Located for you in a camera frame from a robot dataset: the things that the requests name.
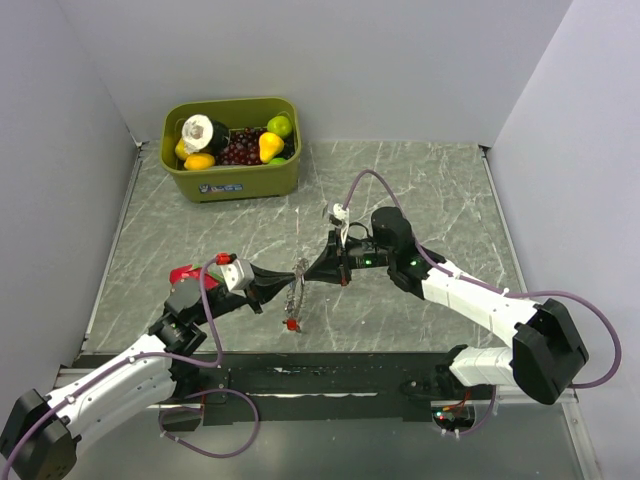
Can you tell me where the yellow lemon toy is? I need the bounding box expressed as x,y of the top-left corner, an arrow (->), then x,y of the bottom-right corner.
184,153 -> 216,171

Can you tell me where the dark red grape bunch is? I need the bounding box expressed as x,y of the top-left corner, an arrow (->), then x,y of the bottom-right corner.
215,128 -> 296,166

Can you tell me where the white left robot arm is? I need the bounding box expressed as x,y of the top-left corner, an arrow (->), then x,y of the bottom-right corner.
1,259 -> 301,479

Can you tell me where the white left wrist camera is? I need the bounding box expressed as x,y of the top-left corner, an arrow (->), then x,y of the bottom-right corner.
215,253 -> 255,292

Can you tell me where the yellow pear toy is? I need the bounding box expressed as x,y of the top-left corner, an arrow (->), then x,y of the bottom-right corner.
258,131 -> 285,164

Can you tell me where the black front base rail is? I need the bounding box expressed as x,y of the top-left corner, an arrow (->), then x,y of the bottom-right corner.
74,351 -> 496,426

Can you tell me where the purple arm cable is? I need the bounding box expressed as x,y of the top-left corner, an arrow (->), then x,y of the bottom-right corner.
2,254 -> 226,461
342,169 -> 622,390

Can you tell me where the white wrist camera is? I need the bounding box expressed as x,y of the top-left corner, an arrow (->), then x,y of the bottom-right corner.
323,202 -> 349,244
215,253 -> 255,292

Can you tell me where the green apple toy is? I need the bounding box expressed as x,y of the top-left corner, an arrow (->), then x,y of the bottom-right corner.
267,115 -> 293,140

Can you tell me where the red dragon fruit toy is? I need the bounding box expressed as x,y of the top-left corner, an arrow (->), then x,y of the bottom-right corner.
169,264 -> 223,290

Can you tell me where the olive green plastic tub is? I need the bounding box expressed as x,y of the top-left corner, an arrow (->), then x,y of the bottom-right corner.
159,97 -> 302,203

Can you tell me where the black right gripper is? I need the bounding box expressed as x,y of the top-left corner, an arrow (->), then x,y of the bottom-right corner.
304,227 -> 394,286

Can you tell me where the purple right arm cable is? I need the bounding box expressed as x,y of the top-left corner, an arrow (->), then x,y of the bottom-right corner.
342,169 -> 622,390

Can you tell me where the white black cylinder toy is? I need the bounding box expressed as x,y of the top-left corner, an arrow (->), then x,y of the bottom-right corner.
181,114 -> 231,154

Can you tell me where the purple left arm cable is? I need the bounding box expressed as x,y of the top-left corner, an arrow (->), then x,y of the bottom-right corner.
2,254 -> 226,461

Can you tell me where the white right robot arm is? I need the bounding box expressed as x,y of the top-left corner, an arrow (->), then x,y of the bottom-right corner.
304,203 -> 589,405

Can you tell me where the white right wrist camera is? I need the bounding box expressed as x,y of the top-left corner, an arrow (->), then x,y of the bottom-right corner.
323,202 -> 349,244

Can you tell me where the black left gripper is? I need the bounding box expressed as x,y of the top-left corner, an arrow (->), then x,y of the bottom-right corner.
192,261 -> 295,325

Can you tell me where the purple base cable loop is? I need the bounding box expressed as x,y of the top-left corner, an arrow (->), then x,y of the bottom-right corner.
157,387 -> 260,459

